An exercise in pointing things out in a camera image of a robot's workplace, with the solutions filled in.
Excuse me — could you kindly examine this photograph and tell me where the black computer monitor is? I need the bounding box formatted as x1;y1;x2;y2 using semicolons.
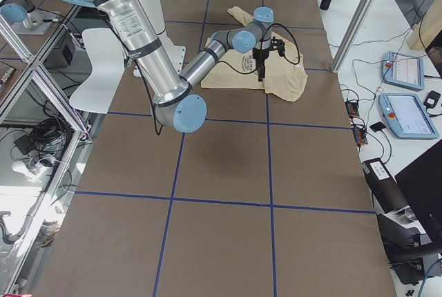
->
395;142;442;241

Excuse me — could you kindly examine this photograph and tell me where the beige long sleeve shirt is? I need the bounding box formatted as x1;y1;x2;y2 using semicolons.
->
200;6;309;104

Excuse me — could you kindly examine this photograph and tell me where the blue teach pendant near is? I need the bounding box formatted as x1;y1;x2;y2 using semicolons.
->
378;93;439;140

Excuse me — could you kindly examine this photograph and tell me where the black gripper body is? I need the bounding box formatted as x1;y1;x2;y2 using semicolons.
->
253;39;270;69

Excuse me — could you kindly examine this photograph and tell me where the blue teach pendant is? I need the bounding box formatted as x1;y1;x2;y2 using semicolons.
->
382;51;425;91
378;93;439;140

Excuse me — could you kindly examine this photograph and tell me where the aluminium frame post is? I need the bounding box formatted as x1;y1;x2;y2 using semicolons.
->
330;0;374;73

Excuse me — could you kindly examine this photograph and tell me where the right black braided cable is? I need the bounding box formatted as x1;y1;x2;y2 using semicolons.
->
217;23;302;76

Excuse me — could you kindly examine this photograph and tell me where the blue teach pendant far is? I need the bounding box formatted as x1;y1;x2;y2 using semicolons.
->
382;51;425;91

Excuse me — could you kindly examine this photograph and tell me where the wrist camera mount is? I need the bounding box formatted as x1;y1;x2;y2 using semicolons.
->
269;36;286;57

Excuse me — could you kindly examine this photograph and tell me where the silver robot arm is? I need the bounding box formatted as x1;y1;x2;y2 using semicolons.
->
63;0;273;133

